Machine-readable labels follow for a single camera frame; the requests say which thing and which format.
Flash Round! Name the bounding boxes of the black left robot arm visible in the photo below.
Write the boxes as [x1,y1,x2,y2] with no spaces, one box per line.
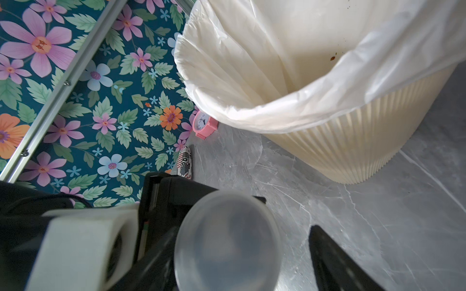
[1,173,215,291]

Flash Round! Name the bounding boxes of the cream ribbed trash bin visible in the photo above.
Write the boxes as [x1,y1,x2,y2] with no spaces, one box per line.
[267,65,456,184]

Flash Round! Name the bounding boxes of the translucent jar lid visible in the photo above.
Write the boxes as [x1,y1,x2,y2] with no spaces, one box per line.
[174,190,283,291]

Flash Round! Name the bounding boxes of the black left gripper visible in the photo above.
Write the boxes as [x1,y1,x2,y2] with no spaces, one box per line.
[134,172,267,270]

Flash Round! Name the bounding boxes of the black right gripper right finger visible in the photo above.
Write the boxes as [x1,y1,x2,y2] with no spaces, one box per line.
[309,225,384,291]

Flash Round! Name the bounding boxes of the white plastic bin liner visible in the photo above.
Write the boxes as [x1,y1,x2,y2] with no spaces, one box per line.
[174,1,466,133]

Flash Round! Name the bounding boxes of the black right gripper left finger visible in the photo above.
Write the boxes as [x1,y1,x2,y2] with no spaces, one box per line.
[110,227,179,291]

